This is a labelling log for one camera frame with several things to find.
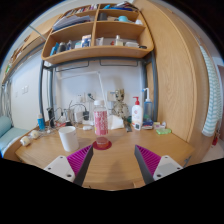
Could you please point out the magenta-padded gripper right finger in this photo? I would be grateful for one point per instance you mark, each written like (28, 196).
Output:
(150, 160)

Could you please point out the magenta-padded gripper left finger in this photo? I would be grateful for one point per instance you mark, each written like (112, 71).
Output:
(78, 160)

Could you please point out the pink-labelled clear drink bottle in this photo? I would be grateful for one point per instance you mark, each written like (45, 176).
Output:
(100, 123)

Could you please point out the white cup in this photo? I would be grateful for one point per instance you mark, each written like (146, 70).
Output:
(69, 138)

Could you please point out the small green box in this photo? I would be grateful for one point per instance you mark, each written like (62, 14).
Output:
(163, 131)

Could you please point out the flat round red coaster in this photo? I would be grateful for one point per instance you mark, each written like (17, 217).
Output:
(108, 146)

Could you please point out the white red-pump lotion bottle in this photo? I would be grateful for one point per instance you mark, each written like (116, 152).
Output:
(137, 115)

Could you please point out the clear blue spray bottle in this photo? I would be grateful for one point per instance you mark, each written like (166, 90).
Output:
(148, 110)

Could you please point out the white tissue pack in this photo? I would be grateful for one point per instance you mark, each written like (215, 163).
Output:
(116, 122)

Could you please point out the white tape roll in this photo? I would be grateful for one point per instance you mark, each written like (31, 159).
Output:
(34, 134)
(25, 141)

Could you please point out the black handheld device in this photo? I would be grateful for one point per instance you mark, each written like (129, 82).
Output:
(50, 116)

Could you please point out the blue white-capped can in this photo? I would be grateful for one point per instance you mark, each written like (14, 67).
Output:
(41, 123)

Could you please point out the tree creature figurine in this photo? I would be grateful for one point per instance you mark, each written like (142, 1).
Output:
(120, 105)

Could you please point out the white desk lamp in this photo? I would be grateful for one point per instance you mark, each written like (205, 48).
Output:
(102, 90)

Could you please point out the teal pillow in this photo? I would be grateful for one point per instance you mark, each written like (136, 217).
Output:
(5, 126)

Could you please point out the striped hanging towel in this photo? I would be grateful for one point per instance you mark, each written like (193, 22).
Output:
(210, 100)

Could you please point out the wooden shelf unit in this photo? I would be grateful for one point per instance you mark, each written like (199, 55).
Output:
(100, 51)

